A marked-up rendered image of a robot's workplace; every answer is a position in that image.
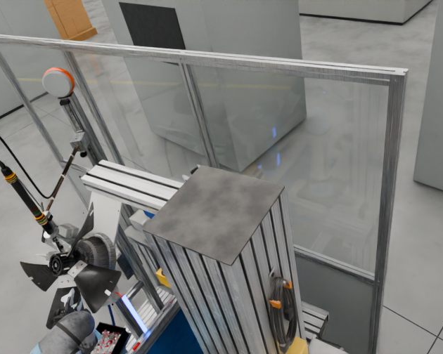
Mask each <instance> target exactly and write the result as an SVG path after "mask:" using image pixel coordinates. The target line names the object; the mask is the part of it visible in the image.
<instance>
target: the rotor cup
mask: <svg viewBox="0 0 443 354"><path fill-rule="evenodd" d="M75 248H76V247H75ZM69 251H70V250H69ZM69 251H64V252H60V253H56V254H53V255H52V256H51V257H50V260H49V269H50V271H51V273H52V275H53V276H55V277H60V276H64V275H68V271H69V270H70V269H71V268H72V267H73V266H74V265H75V264H76V263H77V262H78V261H83V262H85V257H84V254H83V252H82V250H81V249H79V248H77V250H76V251H73V253H72V255H71V256H70V258H68V257H69V255H70V254H69V255H68V253H69ZM64 254H66V256H61V255H64ZM67 255H68V257H67ZM55 263H57V265H58V266H57V267H55ZM85 263H86V262H85ZM64 268H69V269H67V270H64Z"/></svg>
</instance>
